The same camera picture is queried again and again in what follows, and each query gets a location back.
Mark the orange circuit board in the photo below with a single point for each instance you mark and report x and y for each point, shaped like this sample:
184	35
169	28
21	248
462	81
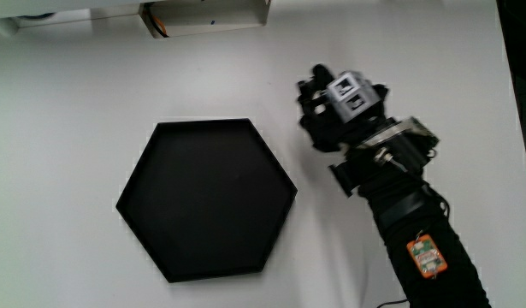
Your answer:
427	256

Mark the black hexagonal tray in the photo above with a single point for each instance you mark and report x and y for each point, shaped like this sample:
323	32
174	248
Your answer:
207	201

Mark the beige open box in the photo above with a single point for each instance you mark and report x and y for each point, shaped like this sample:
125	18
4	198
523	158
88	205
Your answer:
211	19

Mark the white equipment housing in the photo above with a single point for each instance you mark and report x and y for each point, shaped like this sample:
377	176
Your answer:
53	15

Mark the person's right forearm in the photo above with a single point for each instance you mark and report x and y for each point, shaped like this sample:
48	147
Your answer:
416	214

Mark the person's right hand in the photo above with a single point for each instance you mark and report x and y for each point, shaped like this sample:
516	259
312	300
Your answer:
326	128

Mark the black wrist sensor unit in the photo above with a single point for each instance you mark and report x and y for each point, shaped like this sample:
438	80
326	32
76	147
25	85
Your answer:
399	149

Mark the white desk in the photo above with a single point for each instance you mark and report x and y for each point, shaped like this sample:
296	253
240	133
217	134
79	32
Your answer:
66	171

